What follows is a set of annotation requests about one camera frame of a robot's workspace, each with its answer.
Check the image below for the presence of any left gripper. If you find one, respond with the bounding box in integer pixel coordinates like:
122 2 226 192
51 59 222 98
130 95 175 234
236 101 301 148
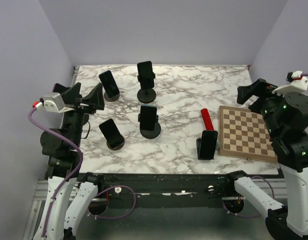
61 81 105 148

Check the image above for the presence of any back centre black stand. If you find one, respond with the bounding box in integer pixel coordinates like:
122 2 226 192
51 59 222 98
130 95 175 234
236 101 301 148
137 72 156 104

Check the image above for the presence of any right black folding stand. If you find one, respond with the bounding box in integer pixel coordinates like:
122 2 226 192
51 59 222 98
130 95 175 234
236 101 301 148
196 138 216 161

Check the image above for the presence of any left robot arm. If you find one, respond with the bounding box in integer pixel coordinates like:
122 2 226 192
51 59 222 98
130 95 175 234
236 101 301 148
28 83 105 240

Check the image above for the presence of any teal phone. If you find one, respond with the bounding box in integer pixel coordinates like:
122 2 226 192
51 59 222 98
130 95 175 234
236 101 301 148
139 104 157 131

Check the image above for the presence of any red cylinder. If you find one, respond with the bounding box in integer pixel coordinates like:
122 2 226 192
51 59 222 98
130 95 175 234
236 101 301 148
201 108 214 131

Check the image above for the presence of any black phone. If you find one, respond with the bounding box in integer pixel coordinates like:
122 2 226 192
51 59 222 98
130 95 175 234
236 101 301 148
99 70 120 99
137 60 154 89
197 130 218 160
99 118 122 145

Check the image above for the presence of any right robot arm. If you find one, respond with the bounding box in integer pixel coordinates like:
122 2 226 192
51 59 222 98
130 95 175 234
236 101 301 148
224 78 308 240

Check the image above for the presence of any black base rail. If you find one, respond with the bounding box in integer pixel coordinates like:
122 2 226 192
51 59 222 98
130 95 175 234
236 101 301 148
76 172 244 210

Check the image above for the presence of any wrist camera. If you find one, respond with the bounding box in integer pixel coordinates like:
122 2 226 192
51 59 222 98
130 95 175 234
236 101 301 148
32 92 72 113
272 70 308 95

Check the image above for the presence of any aluminium frame rail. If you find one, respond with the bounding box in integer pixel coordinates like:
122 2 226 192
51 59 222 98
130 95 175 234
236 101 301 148
22 178 79 240

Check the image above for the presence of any wooden chessboard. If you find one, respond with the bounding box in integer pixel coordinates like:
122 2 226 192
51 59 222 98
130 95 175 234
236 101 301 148
218 105 278 164

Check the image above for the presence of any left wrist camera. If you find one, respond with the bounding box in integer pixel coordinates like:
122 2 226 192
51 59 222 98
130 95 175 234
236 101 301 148
32 92 72 113

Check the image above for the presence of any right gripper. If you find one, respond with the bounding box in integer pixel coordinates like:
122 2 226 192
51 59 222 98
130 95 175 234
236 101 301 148
237 76 286 137

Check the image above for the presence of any black clamp stand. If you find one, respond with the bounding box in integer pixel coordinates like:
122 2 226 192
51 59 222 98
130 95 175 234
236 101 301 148
138 113 161 139

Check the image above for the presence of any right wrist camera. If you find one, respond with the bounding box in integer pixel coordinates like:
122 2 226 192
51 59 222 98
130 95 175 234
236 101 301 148
272 70 308 95

